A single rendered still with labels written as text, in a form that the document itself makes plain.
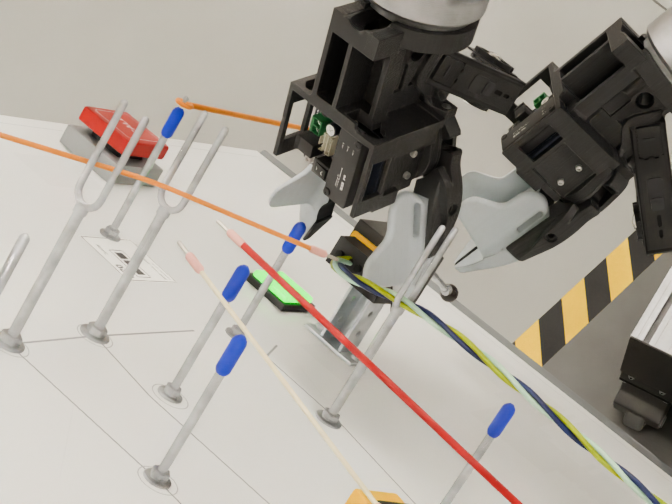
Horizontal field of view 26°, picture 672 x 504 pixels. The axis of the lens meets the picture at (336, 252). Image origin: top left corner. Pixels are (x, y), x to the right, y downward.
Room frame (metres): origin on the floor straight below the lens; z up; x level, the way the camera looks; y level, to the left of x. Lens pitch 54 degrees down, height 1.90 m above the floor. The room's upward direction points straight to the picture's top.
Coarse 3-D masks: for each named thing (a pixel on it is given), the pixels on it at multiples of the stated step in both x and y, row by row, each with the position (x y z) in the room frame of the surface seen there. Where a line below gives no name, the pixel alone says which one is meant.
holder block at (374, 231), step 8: (360, 224) 0.58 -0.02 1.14; (368, 224) 0.58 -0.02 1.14; (376, 224) 0.59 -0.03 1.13; (384, 224) 0.59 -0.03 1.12; (352, 232) 0.58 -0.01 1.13; (360, 232) 0.58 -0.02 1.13; (368, 232) 0.57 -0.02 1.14; (376, 232) 0.57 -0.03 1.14; (384, 232) 0.58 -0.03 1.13; (376, 240) 0.57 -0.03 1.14; (432, 272) 0.57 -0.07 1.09; (360, 288) 0.54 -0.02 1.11; (424, 288) 0.57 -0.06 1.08; (368, 296) 0.54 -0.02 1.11; (376, 296) 0.54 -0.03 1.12
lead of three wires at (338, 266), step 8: (344, 256) 0.55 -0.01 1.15; (336, 264) 0.52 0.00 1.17; (344, 264) 0.54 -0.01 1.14; (336, 272) 0.52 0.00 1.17; (344, 272) 0.51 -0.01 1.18; (352, 280) 0.50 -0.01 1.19; (360, 280) 0.50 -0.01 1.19; (368, 280) 0.50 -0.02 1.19; (368, 288) 0.49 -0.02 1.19; (376, 288) 0.49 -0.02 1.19; (384, 288) 0.49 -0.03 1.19; (384, 296) 0.48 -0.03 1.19; (392, 296) 0.48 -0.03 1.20; (400, 304) 0.48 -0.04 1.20
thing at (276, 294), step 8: (256, 272) 0.59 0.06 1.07; (264, 272) 0.59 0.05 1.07; (280, 272) 0.60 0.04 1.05; (248, 280) 0.58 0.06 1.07; (256, 280) 0.58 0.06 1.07; (288, 280) 0.59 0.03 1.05; (256, 288) 0.58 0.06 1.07; (272, 288) 0.57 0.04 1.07; (280, 288) 0.57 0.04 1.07; (296, 288) 0.59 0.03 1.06; (264, 296) 0.57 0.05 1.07; (272, 296) 0.57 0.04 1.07; (280, 296) 0.57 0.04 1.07; (288, 296) 0.57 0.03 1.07; (304, 296) 0.58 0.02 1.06; (280, 304) 0.56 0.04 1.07; (288, 304) 0.56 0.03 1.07; (296, 304) 0.57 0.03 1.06; (312, 304) 0.58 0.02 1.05
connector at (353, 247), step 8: (344, 240) 0.56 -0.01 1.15; (352, 240) 0.56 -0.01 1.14; (336, 248) 0.56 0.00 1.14; (344, 248) 0.55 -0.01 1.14; (352, 248) 0.55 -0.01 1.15; (360, 248) 0.55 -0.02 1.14; (368, 248) 0.56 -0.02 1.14; (336, 256) 0.55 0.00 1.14; (352, 256) 0.55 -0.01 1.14; (360, 256) 0.55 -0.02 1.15; (368, 256) 0.55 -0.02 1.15; (352, 264) 0.54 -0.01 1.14; (360, 264) 0.54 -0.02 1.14; (352, 272) 0.54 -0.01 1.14; (360, 272) 0.54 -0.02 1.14
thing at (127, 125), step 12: (84, 108) 0.71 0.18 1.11; (96, 108) 0.71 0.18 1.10; (84, 120) 0.70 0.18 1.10; (96, 120) 0.70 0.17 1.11; (108, 120) 0.70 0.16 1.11; (120, 120) 0.71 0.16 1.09; (132, 120) 0.72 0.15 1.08; (96, 132) 0.69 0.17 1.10; (120, 132) 0.68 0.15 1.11; (132, 132) 0.69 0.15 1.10; (144, 132) 0.71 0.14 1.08; (108, 144) 0.69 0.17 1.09; (120, 144) 0.67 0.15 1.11; (144, 144) 0.68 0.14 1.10; (120, 156) 0.68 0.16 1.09; (132, 156) 0.69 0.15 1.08; (144, 156) 0.68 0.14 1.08
